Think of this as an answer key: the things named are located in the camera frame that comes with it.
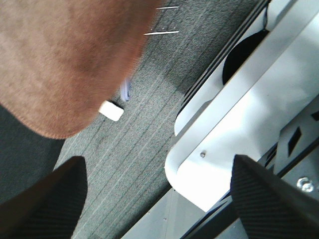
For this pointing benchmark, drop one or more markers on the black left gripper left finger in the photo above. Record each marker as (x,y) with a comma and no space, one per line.
(51,208)

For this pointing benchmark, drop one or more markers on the small white box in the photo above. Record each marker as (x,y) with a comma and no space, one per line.
(111,111)

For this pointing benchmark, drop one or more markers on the black table cloth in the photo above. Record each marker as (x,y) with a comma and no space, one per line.
(25,156)

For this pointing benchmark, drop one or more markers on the white table frame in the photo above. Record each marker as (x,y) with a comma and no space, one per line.
(245,117)

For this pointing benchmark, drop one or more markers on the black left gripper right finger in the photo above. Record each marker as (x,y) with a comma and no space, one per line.
(268,207)

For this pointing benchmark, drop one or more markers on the brown towel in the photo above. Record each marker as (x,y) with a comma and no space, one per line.
(61,59)

